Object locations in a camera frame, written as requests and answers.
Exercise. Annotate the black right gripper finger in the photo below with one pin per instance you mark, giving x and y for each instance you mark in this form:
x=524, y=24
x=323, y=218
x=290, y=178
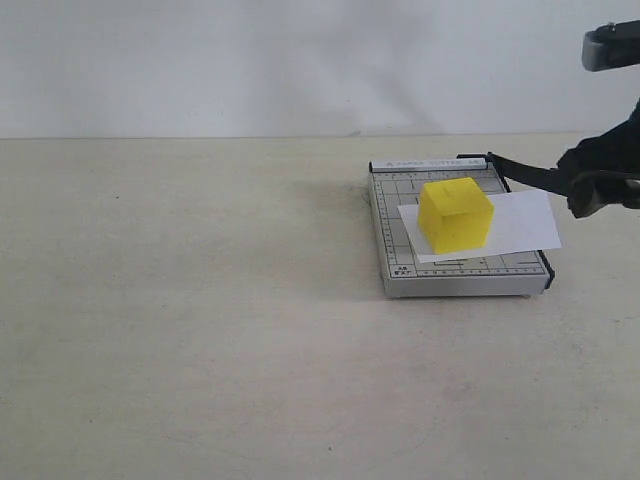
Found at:
x=615, y=150

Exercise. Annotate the black cutter blade arm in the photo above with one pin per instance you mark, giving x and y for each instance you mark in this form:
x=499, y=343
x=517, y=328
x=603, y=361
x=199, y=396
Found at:
x=530, y=175

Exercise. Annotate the white paper sheet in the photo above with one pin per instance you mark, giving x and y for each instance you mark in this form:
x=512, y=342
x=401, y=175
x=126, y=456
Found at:
x=523, y=221

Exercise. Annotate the yellow foam cube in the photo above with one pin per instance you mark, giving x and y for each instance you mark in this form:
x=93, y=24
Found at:
x=454, y=215

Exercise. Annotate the grey paper cutter base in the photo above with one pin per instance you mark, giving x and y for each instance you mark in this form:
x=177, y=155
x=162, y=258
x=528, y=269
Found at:
x=393, y=183

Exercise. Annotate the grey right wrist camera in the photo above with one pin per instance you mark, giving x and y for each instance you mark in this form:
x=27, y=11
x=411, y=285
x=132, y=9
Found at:
x=611, y=46

